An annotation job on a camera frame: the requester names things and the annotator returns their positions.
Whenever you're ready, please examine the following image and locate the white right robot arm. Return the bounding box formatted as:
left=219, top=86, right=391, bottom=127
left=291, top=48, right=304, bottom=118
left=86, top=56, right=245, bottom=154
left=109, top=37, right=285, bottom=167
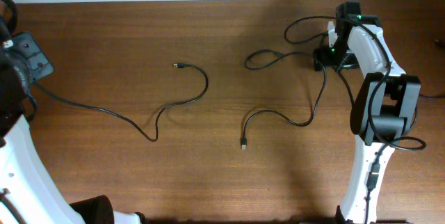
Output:
left=313, top=1, right=421, bottom=223

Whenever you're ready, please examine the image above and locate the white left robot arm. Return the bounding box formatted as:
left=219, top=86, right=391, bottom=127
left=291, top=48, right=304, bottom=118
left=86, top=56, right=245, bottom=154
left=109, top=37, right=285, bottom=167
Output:
left=1, top=0, right=146, bottom=223

